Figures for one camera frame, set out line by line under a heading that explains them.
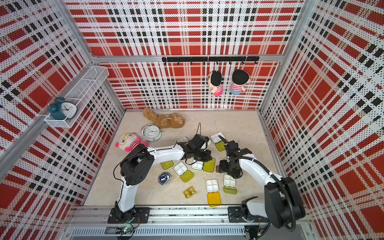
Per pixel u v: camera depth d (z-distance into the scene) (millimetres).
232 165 720
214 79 958
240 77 930
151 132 1022
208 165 906
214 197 798
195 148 739
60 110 616
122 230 700
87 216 750
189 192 805
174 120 1014
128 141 940
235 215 719
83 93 798
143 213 735
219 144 1014
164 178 846
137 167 515
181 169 884
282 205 411
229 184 828
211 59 891
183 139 1022
